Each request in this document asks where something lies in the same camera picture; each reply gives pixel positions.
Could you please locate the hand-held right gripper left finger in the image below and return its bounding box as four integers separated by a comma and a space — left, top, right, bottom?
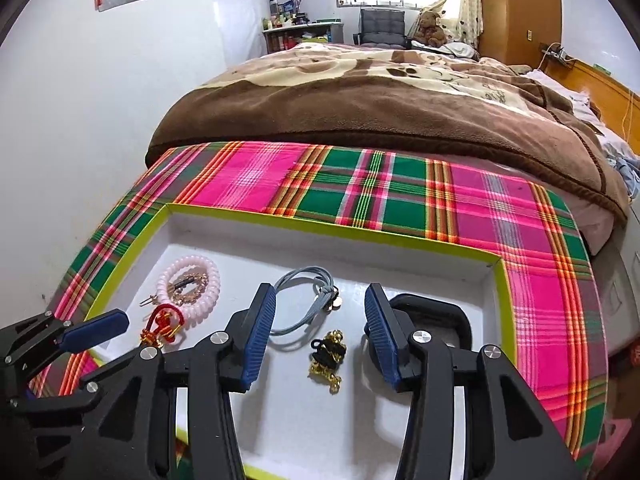
77, 282, 277, 480

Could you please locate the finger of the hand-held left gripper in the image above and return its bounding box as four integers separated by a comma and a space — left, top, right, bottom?
0, 309, 130, 396
7, 352, 143, 411

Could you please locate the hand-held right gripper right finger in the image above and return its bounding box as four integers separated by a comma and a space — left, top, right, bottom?
364, 282, 583, 480

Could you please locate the gold black bead ornament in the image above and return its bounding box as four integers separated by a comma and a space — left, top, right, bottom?
306, 330, 347, 395

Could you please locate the pink spiral hair tie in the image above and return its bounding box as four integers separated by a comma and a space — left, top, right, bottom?
157, 255, 222, 320

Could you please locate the black oval band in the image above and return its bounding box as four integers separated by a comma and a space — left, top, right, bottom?
365, 295, 473, 356

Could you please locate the red gold knot ornament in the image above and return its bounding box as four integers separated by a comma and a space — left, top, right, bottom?
140, 304, 187, 347

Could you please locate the grey cord hair tie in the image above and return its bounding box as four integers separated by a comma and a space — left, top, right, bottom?
270, 266, 343, 338

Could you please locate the yellow-green cardboard box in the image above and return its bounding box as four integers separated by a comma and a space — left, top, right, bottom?
82, 202, 511, 480

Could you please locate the pink green plaid cloth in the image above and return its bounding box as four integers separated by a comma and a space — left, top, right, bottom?
27, 141, 608, 480

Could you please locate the brown beige blanket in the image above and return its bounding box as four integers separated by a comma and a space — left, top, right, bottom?
145, 42, 631, 256

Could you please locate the grey drawer cabinet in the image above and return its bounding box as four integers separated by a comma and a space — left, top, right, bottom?
600, 220, 640, 356

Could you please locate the white rumpled bedding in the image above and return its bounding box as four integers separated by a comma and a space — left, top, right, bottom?
520, 67, 640, 181

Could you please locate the white desk with bottles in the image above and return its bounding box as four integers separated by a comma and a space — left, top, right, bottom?
261, 20, 346, 55

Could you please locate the grey armchair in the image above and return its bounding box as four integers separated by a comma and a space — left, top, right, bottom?
352, 8, 407, 48

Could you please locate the brown teddy bear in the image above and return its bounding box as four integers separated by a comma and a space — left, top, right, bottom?
412, 10, 448, 47

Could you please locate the wooden headboard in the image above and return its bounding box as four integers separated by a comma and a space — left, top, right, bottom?
542, 57, 640, 156

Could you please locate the spotted curtain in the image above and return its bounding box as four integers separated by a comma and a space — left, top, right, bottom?
440, 0, 486, 51

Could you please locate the wooden wardrobe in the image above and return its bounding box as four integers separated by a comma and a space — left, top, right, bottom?
477, 0, 561, 73

